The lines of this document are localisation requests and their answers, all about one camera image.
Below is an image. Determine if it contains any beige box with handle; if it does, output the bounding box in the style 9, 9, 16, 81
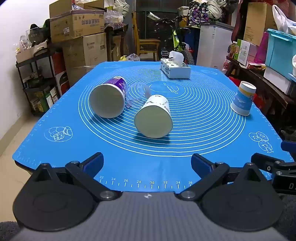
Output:
15, 41, 48, 63

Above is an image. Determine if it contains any black helmet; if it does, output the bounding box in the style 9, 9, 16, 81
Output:
28, 19, 52, 45

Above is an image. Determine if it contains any pile of clear plastic bottles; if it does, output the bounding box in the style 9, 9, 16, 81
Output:
104, 8, 126, 24

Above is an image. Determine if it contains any black bicycle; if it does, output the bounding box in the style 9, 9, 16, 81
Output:
147, 11, 197, 66

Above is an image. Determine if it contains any pink bag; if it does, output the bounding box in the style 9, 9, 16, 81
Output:
254, 31, 270, 64

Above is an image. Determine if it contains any white chest freezer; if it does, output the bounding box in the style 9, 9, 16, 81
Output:
196, 22, 235, 69

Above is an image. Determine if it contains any brown cardboard box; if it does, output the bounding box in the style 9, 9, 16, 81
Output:
62, 32, 108, 68

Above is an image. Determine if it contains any tall cardboard box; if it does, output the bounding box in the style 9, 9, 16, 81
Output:
243, 2, 278, 46

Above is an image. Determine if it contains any wooden chair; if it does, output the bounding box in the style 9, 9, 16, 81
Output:
131, 12, 161, 62

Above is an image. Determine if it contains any large open cardboard box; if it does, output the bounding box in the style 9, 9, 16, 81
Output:
49, 0, 106, 44

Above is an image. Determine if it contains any white paper cup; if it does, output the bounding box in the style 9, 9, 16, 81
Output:
134, 94, 173, 139

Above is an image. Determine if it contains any black metal shelf rack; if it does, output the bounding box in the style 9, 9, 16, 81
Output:
16, 44, 70, 117

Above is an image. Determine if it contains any white plastic bag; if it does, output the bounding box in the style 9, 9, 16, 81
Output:
272, 5, 296, 36

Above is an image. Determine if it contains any teal plastic storage bin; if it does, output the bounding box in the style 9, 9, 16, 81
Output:
265, 28, 296, 75

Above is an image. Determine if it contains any blue silicone baking mat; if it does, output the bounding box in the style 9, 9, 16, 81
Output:
13, 61, 292, 193

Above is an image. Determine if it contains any blue and yellow paper cup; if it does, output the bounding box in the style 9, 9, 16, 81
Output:
230, 81, 257, 116

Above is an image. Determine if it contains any purple paper cup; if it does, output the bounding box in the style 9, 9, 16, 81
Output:
89, 76, 128, 119

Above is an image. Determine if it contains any dark wooden side table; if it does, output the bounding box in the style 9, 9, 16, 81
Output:
225, 56, 296, 141

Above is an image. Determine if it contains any white tissue box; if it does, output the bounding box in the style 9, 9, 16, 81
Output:
160, 51, 191, 79

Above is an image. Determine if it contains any green and white carton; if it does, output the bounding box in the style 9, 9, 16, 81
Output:
233, 39, 252, 67

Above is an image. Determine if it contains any white storage box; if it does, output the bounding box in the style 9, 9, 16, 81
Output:
263, 67, 296, 96

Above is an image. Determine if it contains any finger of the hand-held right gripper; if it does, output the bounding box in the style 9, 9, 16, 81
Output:
280, 140, 296, 161
251, 152, 296, 172

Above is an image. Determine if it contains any pile of clothes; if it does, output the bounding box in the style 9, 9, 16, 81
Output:
186, 0, 234, 26

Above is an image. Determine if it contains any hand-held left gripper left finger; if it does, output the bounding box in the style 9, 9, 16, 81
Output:
24, 152, 122, 202

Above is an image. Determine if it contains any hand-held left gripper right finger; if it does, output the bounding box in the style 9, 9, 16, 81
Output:
177, 153, 275, 201

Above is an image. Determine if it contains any clear plastic cup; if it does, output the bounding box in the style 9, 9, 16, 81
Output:
125, 82, 151, 109

